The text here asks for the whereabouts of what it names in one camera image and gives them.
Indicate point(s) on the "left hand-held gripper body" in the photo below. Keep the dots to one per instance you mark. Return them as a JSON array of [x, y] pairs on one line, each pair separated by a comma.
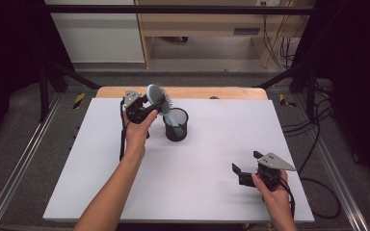
[[135, 114]]

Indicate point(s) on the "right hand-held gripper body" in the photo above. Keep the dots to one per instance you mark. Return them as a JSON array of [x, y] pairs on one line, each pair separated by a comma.
[[274, 162]]

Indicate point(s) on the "light blue hairbrush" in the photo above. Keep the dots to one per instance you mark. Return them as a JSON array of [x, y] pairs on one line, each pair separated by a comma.
[[155, 94]]

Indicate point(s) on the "black mesh cup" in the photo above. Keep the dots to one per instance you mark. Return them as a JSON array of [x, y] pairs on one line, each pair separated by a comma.
[[173, 136]]

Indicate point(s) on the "person's left hand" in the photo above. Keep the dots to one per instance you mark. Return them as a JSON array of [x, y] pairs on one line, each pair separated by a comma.
[[138, 134]]

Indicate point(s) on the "person's right hand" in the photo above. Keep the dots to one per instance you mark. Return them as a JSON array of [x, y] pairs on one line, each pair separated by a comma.
[[274, 195]]

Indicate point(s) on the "white board sheet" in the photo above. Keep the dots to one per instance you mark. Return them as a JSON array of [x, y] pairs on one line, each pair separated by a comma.
[[189, 179]]

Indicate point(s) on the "wooden table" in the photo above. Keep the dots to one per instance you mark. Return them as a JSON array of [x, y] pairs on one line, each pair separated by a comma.
[[205, 93]]

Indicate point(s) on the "yellow black tape marker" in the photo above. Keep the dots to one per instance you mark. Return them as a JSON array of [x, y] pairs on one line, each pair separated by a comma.
[[283, 100], [79, 100]]

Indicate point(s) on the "white cabinet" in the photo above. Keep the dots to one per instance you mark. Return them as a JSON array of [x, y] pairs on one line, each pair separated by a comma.
[[99, 38]]

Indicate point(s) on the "light wooden desk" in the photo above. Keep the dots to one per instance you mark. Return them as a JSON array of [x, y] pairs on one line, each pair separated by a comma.
[[199, 27]]

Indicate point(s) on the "grey metal desk plate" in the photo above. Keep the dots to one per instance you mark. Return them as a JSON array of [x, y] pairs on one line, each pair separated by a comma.
[[246, 31]]

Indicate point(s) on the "black curtain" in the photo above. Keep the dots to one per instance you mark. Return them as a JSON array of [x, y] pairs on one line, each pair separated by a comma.
[[9, 48], [359, 64]]

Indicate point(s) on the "black frame strut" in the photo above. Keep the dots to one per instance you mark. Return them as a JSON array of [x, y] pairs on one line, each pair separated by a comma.
[[44, 96], [311, 96]]

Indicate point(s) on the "aluminium floor rail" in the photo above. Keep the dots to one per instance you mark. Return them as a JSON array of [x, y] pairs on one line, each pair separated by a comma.
[[343, 192], [16, 171]]

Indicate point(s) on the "black horizontal frame bar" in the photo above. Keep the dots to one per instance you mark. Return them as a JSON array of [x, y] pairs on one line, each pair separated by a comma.
[[173, 9]]

